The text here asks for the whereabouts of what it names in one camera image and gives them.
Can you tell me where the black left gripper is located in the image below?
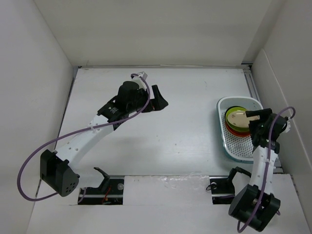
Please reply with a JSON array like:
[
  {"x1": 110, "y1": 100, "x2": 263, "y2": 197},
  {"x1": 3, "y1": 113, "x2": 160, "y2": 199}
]
[{"x1": 127, "y1": 85, "x2": 168, "y2": 114}]

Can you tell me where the cream plate with small motifs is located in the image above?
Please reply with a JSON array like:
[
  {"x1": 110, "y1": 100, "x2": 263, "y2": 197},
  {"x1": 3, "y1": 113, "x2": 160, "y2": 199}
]
[{"x1": 226, "y1": 110, "x2": 249, "y2": 128}]

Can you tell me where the lime green plate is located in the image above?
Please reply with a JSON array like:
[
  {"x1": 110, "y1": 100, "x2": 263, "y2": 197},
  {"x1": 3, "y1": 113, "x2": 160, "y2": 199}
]
[{"x1": 225, "y1": 106, "x2": 249, "y2": 132}]

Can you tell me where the orange plate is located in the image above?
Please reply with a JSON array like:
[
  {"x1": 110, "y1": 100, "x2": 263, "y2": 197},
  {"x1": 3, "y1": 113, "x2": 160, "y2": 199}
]
[{"x1": 225, "y1": 123, "x2": 250, "y2": 137}]

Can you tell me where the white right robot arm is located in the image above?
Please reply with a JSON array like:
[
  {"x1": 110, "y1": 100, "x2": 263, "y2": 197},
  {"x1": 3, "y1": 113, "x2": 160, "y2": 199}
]
[{"x1": 229, "y1": 108, "x2": 288, "y2": 233}]

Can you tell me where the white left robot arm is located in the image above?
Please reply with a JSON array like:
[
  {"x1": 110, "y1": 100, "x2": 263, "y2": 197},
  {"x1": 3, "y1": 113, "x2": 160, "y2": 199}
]
[{"x1": 40, "y1": 80, "x2": 168, "y2": 197}]

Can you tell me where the white perforated plastic bin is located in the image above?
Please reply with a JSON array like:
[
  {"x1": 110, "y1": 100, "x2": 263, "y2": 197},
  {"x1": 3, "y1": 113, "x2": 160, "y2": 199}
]
[{"x1": 216, "y1": 96, "x2": 263, "y2": 164}]

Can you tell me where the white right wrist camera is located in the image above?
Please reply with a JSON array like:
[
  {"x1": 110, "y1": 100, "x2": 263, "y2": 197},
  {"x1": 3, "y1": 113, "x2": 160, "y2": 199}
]
[{"x1": 282, "y1": 119, "x2": 291, "y2": 133}]

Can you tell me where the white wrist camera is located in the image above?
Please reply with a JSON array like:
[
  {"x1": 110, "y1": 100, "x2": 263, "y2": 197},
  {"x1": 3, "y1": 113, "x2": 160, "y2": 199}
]
[
  {"x1": 131, "y1": 72, "x2": 147, "y2": 87},
  {"x1": 282, "y1": 119, "x2": 291, "y2": 133}
]

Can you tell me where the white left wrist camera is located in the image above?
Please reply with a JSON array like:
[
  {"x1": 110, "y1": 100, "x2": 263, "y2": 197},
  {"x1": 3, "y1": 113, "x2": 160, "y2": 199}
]
[{"x1": 131, "y1": 72, "x2": 147, "y2": 87}]

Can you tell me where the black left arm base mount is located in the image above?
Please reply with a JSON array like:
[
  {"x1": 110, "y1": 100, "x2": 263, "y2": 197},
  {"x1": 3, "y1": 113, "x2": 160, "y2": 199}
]
[{"x1": 78, "y1": 176, "x2": 124, "y2": 205}]

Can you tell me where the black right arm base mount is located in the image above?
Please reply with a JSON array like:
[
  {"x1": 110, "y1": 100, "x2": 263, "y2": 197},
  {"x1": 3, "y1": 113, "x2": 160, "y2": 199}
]
[{"x1": 206, "y1": 177, "x2": 235, "y2": 205}]

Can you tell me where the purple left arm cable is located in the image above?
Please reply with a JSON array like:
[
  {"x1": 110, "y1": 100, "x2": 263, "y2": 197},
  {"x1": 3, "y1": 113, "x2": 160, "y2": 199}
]
[{"x1": 17, "y1": 73, "x2": 151, "y2": 202}]

